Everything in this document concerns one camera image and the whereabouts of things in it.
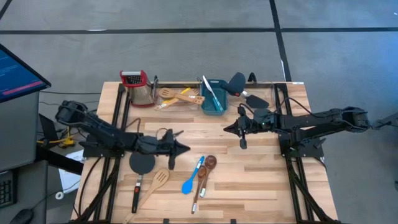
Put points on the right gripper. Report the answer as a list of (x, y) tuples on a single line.
[(261, 123)]

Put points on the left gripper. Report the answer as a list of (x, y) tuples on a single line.
[(152, 145)]

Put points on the long dark wooden spoon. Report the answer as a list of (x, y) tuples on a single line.
[(202, 171)]

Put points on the blue plastic spoon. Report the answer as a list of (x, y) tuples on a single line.
[(187, 186)]

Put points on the wooden spork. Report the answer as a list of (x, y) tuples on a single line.
[(194, 91)]

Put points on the slotted wooden spatula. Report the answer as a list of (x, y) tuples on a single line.
[(164, 92)]

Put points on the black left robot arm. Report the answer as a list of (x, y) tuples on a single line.
[(102, 132)]

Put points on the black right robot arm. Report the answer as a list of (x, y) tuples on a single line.
[(311, 119)]

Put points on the short dark wooden spoon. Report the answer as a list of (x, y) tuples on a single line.
[(211, 161)]

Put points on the teal plastic bin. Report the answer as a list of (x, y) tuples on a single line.
[(206, 110)]

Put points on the slotted wooden spoon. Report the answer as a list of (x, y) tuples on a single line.
[(161, 178)]

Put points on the clear plastic bin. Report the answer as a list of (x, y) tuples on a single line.
[(196, 107), (267, 90)]

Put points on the white paper sheet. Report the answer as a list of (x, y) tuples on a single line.
[(70, 180)]

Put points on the black desk leg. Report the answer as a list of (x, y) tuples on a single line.
[(59, 160)]

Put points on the grey chair leg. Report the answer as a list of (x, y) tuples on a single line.
[(385, 121)]

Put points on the black computer mouse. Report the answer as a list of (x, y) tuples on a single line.
[(21, 216)]

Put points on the monitor with blue screen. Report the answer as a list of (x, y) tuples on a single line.
[(18, 77)]

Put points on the black keyboard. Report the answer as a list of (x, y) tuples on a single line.
[(6, 189)]

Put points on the black table edge rail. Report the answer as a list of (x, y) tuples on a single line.
[(177, 84)]

